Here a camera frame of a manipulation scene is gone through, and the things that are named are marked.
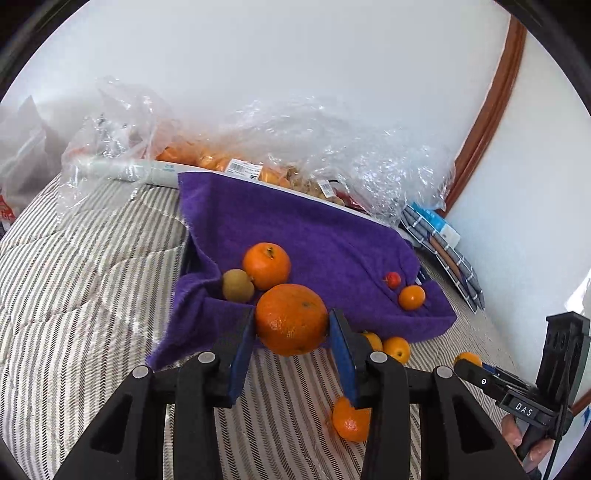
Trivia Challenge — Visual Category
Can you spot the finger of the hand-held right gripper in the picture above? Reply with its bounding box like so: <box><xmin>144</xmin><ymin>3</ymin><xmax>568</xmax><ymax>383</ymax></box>
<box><xmin>454</xmin><ymin>359</ymin><xmax>511</xmax><ymax>397</ymax></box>
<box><xmin>482</xmin><ymin>364</ymin><xmax>536</xmax><ymax>391</ymax></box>

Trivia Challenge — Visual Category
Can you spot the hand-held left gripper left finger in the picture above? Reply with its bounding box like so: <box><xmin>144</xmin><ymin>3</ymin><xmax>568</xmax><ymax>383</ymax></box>
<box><xmin>53</xmin><ymin>307</ymin><xmax>257</xmax><ymax>480</ymax></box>

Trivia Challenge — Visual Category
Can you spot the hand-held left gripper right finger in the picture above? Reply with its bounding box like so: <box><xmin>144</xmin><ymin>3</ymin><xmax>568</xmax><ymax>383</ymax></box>
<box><xmin>327</xmin><ymin>308</ymin><xmax>532</xmax><ymax>480</ymax></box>

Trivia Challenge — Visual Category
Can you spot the large orange mandarin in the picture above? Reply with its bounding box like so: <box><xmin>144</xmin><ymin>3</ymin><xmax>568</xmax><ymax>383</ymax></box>
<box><xmin>255</xmin><ymin>283</ymin><xmax>329</xmax><ymax>357</ymax></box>

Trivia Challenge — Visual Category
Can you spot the brown kiwi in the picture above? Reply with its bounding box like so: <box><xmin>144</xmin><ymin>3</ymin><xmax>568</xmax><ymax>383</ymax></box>
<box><xmin>222</xmin><ymin>269</ymin><xmax>255</xmax><ymax>303</ymax></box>

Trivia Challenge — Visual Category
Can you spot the orange mandarin with stem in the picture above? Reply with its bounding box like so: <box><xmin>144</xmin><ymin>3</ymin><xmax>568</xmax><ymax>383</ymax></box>
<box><xmin>242</xmin><ymin>242</ymin><xmax>292</xmax><ymax>291</ymax></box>

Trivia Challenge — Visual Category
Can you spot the purple towel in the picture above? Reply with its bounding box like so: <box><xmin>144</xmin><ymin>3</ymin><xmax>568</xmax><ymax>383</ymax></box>
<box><xmin>147</xmin><ymin>172</ymin><xmax>459</xmax><ymax>370</ymax></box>

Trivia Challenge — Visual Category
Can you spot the person's right hand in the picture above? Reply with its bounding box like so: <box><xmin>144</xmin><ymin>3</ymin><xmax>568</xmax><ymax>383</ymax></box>
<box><xmin>501</xmin><ymin>413</ymin><xmax>556</xmax><ymax>477</ymax></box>

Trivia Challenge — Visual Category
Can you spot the grey checked cloth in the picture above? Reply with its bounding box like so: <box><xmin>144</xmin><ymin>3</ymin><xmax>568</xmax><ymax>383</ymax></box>
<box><xmin>399</xmin><ymin>205</ymin><xmax>485</xmax><ymax>313</ymax></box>

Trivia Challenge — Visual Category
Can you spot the blue white tissue pack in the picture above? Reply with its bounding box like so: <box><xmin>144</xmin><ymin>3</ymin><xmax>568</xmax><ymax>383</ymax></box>
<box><xmin>411</xmin><ymin>202</ymin><xmax>461</xmax><ymax>247</ymax></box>

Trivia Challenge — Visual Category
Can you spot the striped bed quilt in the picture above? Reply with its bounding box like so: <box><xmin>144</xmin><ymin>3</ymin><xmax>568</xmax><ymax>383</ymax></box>
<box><xmin>0</xmin><ymin>173</ymin><xmax>532</xmax><ymax>480</ymax></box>

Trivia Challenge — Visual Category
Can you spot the pile of bagged brown fruit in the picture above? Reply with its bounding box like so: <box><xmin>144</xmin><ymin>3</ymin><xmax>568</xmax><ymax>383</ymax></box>
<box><xmin>295</xmin><ymin>178</ymin><xmax>352</xmax><ymax>209</ymax></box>

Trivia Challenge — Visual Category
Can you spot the pile of bagged oranges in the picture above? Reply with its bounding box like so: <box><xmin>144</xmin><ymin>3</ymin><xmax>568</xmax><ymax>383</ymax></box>
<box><xmin>154</xmin><ymin>142</ymin><xmax>297</xmax><ymax>188</ymax></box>

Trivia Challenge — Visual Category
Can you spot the large clear plastic bag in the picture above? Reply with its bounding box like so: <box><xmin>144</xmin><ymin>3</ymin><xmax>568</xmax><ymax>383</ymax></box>
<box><xmin>152</xmin><ymin>95</ymin><xmax>455</xmax><ymax>227</ymax></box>

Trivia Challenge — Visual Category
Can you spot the white long roll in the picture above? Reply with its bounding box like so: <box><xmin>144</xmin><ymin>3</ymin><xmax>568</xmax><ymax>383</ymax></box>
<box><xmin>74</xmin><ymin>156</ymin><xmax>414</xmax><ymax>243</ymax></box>

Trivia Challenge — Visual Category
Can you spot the small clear plastic bag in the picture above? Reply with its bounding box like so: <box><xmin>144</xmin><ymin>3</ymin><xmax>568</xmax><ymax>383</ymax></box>
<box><xmin>58</xmin><ymin>76</ymin><xmax>185</xmax><ymax>213</ymax></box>

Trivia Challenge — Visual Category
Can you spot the white plastic bag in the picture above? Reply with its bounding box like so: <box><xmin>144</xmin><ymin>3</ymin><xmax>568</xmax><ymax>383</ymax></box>
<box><xmin>0</xmin><ymin>95</ymin><xmax>64</xmax><ymax>204</ymax></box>

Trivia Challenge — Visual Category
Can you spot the brown wooden door frame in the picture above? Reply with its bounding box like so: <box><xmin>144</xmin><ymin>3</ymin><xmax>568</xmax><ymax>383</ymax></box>
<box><xmin>443</xmin><ymin>16</ymin><xmax>528</xmax><ymax>217</ymax></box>

